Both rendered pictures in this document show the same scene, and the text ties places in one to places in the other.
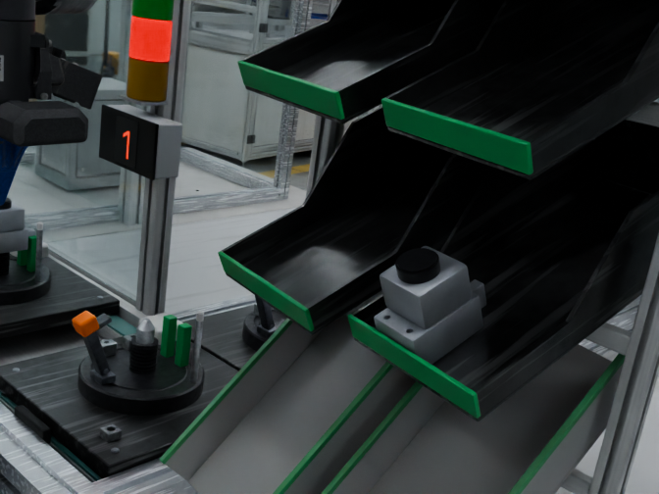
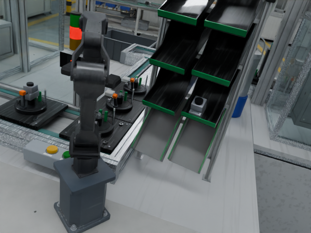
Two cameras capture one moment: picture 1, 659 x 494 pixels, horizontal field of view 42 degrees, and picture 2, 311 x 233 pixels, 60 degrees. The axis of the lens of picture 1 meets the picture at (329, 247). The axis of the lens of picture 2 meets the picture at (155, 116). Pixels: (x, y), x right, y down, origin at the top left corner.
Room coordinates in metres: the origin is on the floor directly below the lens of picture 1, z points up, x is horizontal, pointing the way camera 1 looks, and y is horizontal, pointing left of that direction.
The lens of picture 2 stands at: (-0.12, 0.50, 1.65)
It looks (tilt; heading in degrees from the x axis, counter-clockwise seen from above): 29 degrees down; 329
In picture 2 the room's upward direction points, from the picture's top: 11 degrees clockwise
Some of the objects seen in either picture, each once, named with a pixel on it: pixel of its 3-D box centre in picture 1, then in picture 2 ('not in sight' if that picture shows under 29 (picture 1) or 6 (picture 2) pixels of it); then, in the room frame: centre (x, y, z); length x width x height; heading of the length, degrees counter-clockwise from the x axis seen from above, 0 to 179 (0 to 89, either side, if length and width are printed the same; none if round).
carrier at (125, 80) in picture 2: not in sight; (135, 83); (1.25, -0.13, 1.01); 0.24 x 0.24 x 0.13; 49
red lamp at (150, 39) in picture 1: (150, 38); (75, 32); (1.09, 0.26, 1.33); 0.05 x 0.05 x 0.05
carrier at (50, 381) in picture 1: (144, 350); (98, 119); (0.88, 0.19, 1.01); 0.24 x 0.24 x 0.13; 49
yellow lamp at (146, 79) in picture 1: (147, 78); (75, 43); (1.09, 0.26, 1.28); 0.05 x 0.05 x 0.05
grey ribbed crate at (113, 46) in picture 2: not in sight; (127, 47); (2.83, -0.69, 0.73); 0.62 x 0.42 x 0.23; 49
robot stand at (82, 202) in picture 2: not in sight; (83, 192); (0.53, 0.33, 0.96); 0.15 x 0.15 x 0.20; 13
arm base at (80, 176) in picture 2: not in sight; (85, 161); (0.53, 0.33, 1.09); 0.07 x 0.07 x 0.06; 13
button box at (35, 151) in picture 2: not in sight; (52, 156); (0.77, 0.40, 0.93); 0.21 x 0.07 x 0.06; 49
